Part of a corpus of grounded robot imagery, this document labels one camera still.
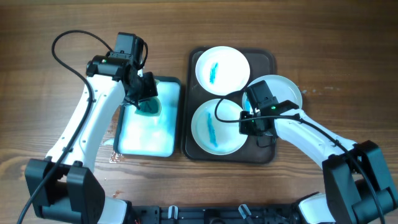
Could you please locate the green yellow sponge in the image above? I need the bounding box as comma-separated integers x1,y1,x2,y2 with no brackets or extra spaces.
134,96,162,116

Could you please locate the small white plate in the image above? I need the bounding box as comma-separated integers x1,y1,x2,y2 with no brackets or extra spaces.
195,46,251,96

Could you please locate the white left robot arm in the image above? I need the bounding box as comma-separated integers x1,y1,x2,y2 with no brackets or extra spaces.
20,32,162,223

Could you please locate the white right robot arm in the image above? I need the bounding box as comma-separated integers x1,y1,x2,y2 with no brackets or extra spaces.
239,81,397,223

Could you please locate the dark brown serving tray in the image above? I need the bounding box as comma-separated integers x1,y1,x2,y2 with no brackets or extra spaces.
181,47,277,165

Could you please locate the black soapy water basin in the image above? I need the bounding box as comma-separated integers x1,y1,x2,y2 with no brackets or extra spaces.
113,77,181,157

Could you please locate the white foam spill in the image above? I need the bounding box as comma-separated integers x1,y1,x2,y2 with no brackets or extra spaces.
101,138,114,146

